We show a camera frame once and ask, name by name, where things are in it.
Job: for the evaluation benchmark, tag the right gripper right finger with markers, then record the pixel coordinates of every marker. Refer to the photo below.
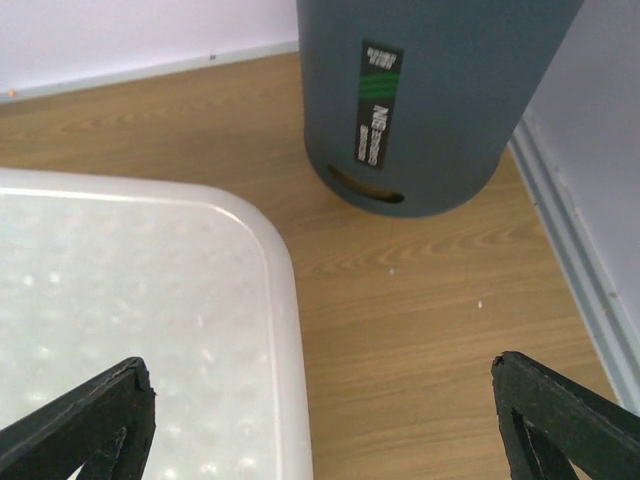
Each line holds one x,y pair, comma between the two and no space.
552,426

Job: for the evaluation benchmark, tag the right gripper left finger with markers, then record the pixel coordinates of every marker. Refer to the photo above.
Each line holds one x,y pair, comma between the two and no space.
102,429

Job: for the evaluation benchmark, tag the translucent white wash basin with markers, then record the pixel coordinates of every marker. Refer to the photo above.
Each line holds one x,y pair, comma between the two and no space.
191,279

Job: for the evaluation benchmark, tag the dark grey round bin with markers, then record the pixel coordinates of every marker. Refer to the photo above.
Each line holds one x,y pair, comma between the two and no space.
408,105

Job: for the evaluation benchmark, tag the right aluminium frame post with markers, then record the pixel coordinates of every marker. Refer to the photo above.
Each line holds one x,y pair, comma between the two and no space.
598,299

